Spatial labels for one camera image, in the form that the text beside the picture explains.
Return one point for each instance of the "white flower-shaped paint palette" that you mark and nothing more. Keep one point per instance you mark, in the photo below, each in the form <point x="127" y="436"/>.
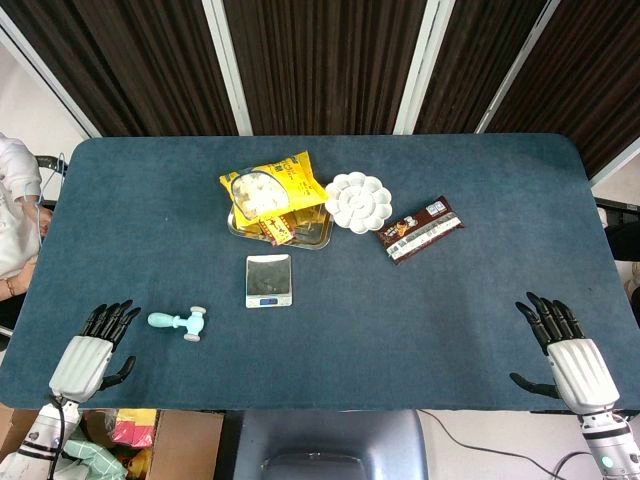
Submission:
<point x="358" y="201"/>

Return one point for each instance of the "yellow snack bag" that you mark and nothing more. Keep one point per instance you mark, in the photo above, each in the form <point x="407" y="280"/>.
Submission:
<point x="270" y="190"/>

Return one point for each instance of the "small digital kitchen scale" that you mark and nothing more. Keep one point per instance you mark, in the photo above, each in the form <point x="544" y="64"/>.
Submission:
<point x="269" y="280"/>

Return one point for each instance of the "pink package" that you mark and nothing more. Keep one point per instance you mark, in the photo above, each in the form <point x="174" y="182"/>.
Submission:
<point x="134" y="430"/>

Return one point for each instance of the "green checked cloth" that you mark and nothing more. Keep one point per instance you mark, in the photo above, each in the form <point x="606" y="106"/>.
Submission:
<point x="95" y="457"/>

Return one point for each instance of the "brown snack package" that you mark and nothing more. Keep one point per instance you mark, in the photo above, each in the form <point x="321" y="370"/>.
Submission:
<point x="420" y="229"/>

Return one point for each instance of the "silver metal tray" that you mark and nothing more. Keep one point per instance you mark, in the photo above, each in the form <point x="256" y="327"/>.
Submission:
<point x="310" y="227"/>

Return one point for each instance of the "small orange snack packet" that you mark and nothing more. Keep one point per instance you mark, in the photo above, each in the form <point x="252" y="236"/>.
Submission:
<point x="276" y="231"/>

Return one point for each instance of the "black chair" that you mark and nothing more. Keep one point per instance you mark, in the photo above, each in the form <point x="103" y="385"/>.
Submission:
<point x="620" y="227"/>

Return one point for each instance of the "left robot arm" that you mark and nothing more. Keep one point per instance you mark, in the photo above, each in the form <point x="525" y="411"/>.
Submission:
<point x="42" y="435"/>

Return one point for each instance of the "blue table cloth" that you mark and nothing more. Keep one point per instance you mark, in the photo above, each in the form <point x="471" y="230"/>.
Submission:
<point x="320" y="310"/>

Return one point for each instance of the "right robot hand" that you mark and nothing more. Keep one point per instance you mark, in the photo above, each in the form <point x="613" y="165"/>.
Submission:
<point x="580" y="370"/>

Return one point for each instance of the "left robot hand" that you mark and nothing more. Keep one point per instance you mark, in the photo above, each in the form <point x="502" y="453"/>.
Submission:
<point x="82" y="367"/>

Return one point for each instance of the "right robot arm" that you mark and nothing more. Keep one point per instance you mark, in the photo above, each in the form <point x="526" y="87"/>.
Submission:
<point x="607" y="442"/>

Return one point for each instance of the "person in white clothes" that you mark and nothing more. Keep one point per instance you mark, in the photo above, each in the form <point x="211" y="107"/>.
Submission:
<point x="17" y="215"/>

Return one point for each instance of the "light blue massage hammer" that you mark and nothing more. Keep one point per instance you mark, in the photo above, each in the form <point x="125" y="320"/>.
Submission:
<point x="177" y="321"/>

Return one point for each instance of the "cardboard box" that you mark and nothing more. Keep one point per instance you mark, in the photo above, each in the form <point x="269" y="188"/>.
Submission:
<point x="187" y="445"/>

